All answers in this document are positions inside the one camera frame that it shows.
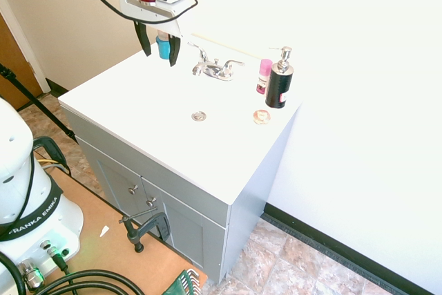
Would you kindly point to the black soap dispenser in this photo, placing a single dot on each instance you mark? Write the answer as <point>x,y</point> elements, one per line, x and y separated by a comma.
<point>279,84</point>

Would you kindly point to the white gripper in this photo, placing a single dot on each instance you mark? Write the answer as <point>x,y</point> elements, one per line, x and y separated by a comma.
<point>148,11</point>

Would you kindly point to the chrome sink drain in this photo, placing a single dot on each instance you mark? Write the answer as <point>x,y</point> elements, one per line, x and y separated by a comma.
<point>199,115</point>

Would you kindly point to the brown wooden door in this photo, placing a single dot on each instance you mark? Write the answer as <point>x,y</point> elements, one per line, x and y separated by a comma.
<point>14,63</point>

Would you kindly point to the round glass dish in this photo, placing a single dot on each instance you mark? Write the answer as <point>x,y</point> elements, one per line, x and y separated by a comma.
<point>261,117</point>

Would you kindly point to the brown wooden robot board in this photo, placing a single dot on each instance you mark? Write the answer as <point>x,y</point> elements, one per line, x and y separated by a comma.
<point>103,250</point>

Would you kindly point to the white door frame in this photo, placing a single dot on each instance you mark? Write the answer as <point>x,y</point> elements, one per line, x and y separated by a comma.
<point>24,39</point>

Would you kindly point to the grey vanity cabinet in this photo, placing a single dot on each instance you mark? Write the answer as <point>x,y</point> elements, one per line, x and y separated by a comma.
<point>248,212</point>

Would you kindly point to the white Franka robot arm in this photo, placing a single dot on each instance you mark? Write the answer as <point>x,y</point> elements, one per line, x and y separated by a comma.
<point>20,184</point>

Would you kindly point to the blue cup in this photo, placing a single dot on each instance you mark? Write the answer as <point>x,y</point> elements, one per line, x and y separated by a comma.
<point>163,48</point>

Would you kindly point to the white paper scrap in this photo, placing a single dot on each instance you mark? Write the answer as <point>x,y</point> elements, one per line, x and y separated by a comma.
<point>104,231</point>

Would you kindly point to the pink deodorant bottle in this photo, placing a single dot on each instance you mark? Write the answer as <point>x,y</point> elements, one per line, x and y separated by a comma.
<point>264,77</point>

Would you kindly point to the black C-clamp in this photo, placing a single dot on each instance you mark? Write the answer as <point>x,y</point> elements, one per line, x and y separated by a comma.
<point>162,227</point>

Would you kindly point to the green hex key set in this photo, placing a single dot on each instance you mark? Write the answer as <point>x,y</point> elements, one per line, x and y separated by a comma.
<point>184,283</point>

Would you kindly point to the metal cabinet knob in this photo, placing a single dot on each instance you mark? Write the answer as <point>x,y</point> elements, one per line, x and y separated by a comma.
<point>133,189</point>
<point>151,201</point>

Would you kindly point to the white vanity sink top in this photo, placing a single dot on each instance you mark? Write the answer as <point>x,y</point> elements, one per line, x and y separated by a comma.
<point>165,129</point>

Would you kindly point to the black tripod leg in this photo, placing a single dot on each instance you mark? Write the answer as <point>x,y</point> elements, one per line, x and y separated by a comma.
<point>34,103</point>

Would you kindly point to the chrome faucet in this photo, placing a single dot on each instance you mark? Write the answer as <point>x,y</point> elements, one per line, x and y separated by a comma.
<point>211,69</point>

